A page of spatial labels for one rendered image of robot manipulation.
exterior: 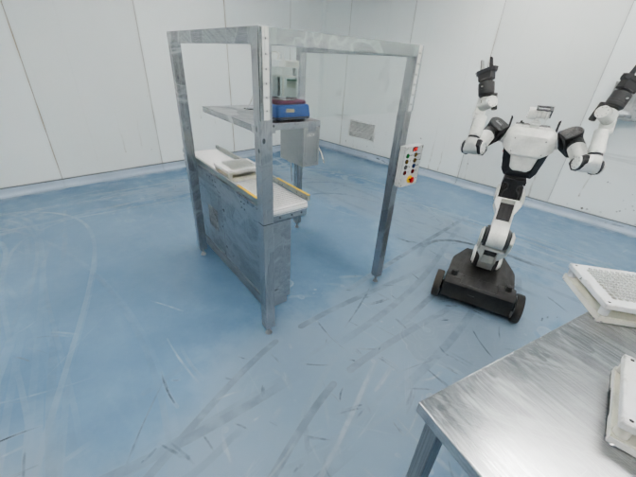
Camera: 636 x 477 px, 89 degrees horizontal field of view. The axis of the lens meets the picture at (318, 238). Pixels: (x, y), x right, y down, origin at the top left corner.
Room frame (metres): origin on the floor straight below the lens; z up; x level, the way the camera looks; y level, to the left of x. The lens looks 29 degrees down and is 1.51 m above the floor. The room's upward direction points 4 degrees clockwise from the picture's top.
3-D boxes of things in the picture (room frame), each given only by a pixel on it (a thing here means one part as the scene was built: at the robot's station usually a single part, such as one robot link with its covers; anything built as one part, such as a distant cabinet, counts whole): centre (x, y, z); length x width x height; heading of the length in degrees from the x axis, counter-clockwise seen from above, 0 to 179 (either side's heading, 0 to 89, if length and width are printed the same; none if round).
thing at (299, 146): (1.77, 0.13, 1.11); 0.22 x 0.11 x 0.20; 40
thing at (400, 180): (2.08, -0.56, 0.94); 0.17 x 0.06 x 0.26; 130
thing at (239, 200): (2.14, 0.60, 0.75); 1.30 x 0.29 x 0.10; 40
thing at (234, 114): (1.84, 0.37, 1.22); 0.62 x 0.38 x 0.04; 40
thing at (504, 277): (2.08, -1.27, 0.19); 0.64 x 0.52 x 0.33; 152
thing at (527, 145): (2.14, -1.31, 1.09); 0.34 x 0.30 x 0.36; 62
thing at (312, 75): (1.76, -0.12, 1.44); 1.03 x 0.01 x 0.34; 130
